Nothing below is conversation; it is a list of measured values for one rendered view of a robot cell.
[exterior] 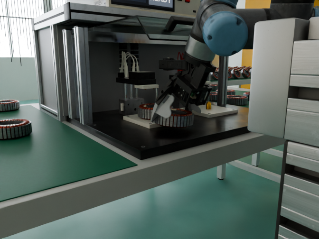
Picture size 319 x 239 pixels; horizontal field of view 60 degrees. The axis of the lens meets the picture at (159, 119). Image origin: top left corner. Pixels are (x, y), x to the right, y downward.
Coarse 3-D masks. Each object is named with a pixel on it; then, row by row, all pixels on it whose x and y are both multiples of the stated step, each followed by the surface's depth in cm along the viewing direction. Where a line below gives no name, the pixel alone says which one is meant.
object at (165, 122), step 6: (174, 114) 73; (180, 114) 73; (186, 114) 74; (192, 114) 76; (156, 120) 75; (162, 120) 73; (168, 120) 72; (174, 120) 72; (180, 120) 73; (186, 120) 73; (192, 120) 76; (168, 126) 73; (174, 126) 72; (180, 126) 73; (186, 126) 74
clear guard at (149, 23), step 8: (136, 16) 66; (144, 16) 68; (104, 24) 80; (112, 24) 80; (120, 24) 80; (128, 24) 80; (136, 24) 80; (144, 24) 66; (152, 24) 67; (160, 24) 69; (152, 32) 65; (160, 32) 66; (168, 32) 68; (176, 32) 70; (184, 32) 71; (168, 40) 67; (176, 40) 68; (184, 40) 69
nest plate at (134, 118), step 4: (124, 116) 89; (128, 116) 88; (132, 116) 89; (136, 116) 89; (128, 120) 87; (132, 120) 85; (136, 120) 83; (140, 120) 82; (144, 120) 82; (148, 120) 82; (140, 124) 81; (144, 124) 80; (148, 124) 78; (152, 124) 78; (156, 124) 79
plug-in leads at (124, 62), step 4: (124, 52) 93; (128, 52) 96; (124, 56) 96; (128, 56) 96; (124, 60) 95; (136, 60) 95; (124, 64) 95; (120, 68) 97; (124, 68) 95; (132, 68) 94; (136, 68) 95; (120, 72) 97; (124, 72) 96; (128, 72) 93; (120, 76) 97; (124, 76) 98; (128, 76) 93
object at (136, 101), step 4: (120, 100) 97; (124, 100) 95; (128, 100) 95; (132, 100) 96; (136, 100) 97; (140, 100) 98; (120, 104) 97; (124, 104) 95; (128, 104) 95; (132, 104) 96; (136, 104) 97; (140, 104) 98; (120, 108) 98; (124, 108) 95; (128, 108) 95; (132, 108) 96; (136, 108) 97; (120, 112) 98; (124, 112) 96; (128, 112) 95; (132, 112) 96; (136, 112) 97
